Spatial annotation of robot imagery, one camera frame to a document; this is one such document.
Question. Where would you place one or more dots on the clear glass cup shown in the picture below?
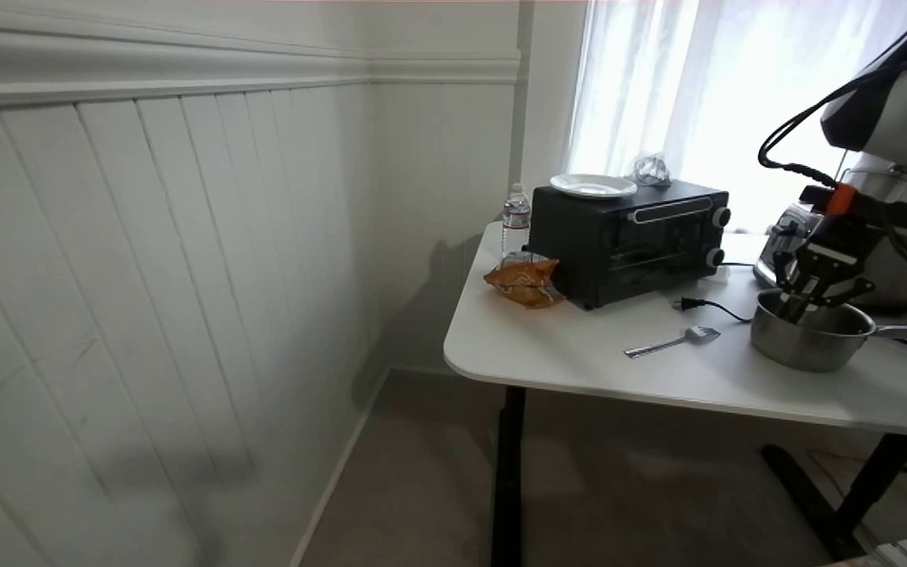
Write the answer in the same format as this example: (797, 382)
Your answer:
(651, 174)

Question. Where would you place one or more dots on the black slanted table leg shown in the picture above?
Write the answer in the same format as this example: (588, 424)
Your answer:
(875, 483)

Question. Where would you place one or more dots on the clear water bottle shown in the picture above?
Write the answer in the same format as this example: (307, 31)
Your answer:
(516, 215)

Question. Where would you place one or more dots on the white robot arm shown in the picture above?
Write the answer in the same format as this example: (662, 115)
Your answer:
(899, 115)

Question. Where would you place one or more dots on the silver fork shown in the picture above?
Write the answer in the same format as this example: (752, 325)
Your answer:
(701, 334)

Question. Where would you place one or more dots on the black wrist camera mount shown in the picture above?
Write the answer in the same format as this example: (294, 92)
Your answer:
(884, 208)

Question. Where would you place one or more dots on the black straight table leg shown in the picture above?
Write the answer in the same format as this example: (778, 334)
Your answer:
(508, 472)

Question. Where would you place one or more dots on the orange snack bag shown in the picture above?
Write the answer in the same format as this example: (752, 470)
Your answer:
(525, 282)

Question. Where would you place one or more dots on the black toaster oven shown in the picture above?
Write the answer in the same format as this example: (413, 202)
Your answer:
(622, 248)

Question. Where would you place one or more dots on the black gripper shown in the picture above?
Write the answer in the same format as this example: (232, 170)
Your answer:
(837, 256)

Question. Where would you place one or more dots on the white plate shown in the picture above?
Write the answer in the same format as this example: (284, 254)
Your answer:
(590, 184)

